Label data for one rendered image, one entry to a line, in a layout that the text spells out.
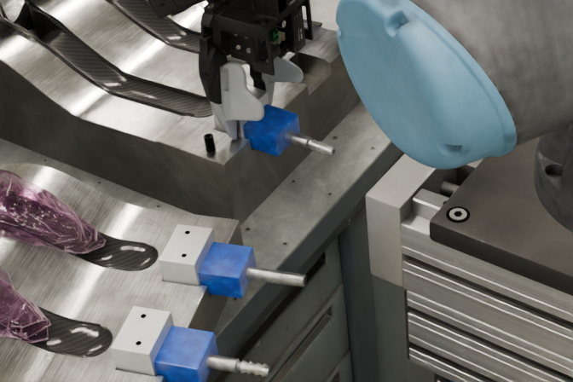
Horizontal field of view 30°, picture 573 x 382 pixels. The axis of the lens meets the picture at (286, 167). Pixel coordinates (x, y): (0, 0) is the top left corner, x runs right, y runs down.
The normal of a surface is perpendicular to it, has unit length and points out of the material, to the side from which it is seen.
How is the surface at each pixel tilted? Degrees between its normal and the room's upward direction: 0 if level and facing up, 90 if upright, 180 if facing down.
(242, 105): 79
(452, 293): 90
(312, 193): 0
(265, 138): 90
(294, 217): 0
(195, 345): 0
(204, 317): 90
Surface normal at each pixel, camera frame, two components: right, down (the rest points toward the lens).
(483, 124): 0.40, 0.57
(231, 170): 0.83, 0.29
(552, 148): -0.76, 0.47
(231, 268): -0.10, -0.77
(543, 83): 0.40, 0.36
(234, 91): -0.56, 0.41
